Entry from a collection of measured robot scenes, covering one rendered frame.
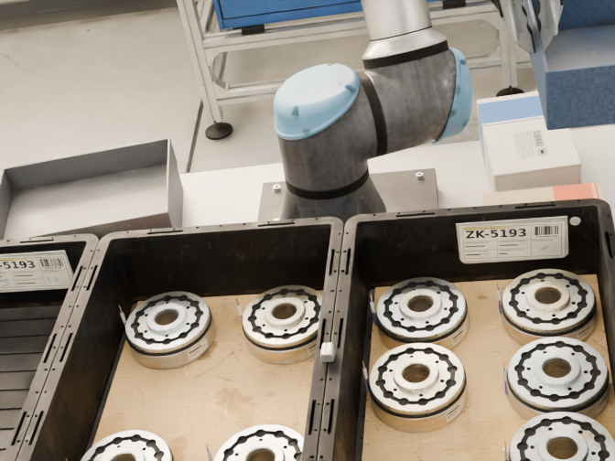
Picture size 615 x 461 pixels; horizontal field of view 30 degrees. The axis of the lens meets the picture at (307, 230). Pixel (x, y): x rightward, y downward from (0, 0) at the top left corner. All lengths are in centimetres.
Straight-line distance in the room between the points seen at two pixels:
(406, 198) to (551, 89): 54
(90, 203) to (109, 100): 184
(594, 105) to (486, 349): 30
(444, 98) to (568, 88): 37
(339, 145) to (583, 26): 35
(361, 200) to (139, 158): 43
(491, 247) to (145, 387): 43
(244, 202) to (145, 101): 179
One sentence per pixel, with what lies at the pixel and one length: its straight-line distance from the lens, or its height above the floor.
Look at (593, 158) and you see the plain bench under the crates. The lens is 179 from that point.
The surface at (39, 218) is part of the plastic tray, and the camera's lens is 180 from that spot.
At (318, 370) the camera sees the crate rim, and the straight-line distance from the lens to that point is 116.
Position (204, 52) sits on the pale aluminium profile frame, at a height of 27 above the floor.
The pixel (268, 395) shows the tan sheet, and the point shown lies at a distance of 129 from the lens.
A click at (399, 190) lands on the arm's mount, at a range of 169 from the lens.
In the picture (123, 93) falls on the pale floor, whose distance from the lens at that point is 364.
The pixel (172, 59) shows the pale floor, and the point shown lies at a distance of 375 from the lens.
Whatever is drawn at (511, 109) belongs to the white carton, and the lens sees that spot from 175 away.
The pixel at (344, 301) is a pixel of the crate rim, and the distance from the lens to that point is 123.
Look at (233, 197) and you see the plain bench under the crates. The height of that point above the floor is 70.
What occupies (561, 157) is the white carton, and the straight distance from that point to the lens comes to 164.
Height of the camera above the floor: 174
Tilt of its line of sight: 37 degrees down
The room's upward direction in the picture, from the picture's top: 12 degrees counter-clockwise
